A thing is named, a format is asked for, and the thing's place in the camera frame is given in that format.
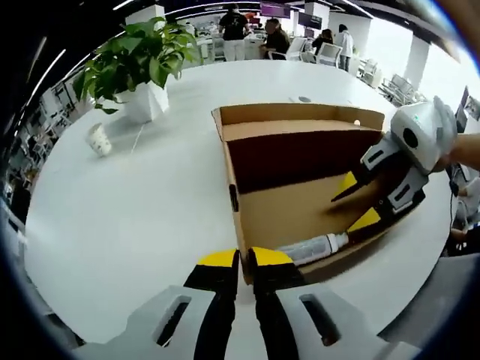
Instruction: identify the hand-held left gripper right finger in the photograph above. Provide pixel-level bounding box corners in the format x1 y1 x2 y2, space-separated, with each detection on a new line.
247 246 418 360

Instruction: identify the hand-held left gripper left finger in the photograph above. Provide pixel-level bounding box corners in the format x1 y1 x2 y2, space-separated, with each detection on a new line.
80 249 242 360

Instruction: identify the brown cardboard shoe box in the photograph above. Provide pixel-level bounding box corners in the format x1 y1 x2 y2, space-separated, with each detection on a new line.
211 103 427 288

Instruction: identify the row of grey office chairs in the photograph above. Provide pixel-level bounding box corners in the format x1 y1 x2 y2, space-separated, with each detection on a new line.
355 58 429 110

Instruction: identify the white grey cylindrical bottle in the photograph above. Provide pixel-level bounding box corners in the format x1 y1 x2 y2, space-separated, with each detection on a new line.
276 231 352 261

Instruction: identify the white office chair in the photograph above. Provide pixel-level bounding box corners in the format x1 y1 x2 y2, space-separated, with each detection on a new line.
286 36 307 62

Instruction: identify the white paper cup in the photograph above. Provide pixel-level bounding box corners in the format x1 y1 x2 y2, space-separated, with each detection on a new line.
84 122 113 158

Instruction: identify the green plant in white pot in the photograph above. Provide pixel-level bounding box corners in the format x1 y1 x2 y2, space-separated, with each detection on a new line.
73 16 204 125

